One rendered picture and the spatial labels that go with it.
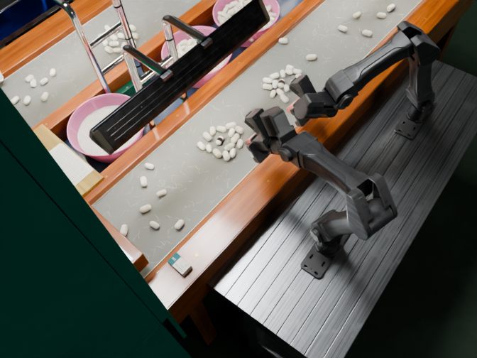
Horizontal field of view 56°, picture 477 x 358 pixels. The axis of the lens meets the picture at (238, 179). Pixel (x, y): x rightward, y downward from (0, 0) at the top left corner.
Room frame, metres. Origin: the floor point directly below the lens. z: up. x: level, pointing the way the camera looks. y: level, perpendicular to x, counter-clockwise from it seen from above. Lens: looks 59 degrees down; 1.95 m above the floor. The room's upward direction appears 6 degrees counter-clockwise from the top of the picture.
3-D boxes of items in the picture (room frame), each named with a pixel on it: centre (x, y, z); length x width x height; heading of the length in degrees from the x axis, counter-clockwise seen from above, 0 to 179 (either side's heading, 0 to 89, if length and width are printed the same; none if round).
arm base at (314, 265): (0.48, -0.24, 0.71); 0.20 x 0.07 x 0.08; 138
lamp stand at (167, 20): (0.94, 0.16, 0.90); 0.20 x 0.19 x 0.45; 133
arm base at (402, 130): (0.93, -0.64, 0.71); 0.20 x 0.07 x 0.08; 138
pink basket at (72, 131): (0.97, 0.43, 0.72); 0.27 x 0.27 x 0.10
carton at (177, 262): (0.44, 0.19, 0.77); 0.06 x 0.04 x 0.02; 43
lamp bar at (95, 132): (0.88, 0.11, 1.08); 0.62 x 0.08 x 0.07; 133
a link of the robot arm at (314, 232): (0.49, -0.24, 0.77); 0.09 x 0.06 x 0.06; 121
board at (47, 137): (0.82, 0.59, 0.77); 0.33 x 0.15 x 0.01; 43
